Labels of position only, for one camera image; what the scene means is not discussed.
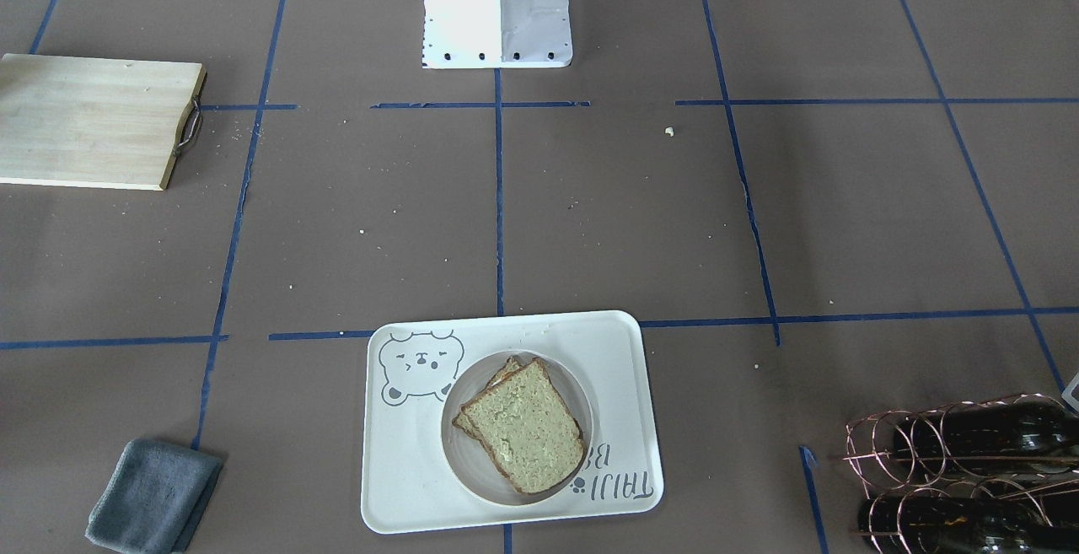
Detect grey folded cloth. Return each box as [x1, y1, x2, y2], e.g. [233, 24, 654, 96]
[85, 438, 223, 553]

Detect wooden cutting board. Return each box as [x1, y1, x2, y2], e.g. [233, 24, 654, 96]
[1, 53, 206, 191]

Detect dark green wine bottle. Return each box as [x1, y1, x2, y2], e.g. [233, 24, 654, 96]
[891, 397, 1078, 476]

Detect bread slice on plate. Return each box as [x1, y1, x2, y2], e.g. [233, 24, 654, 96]
[451, 355, 523, 442]

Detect bread slice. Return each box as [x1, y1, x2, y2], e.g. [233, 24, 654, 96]
[473, 357, 586, 496]
[451, 355, 523, 442]

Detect copper wire bottle rack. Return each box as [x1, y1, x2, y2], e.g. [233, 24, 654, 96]
[843, 394, 1076, 528]

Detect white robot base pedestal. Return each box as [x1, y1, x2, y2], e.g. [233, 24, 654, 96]
[421, 0, 574, 70]

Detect cream bear tray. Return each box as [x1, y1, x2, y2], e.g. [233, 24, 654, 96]
[361, 309, 664, 533]

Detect white round plate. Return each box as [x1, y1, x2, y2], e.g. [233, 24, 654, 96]
[442, 350, 593, 506]

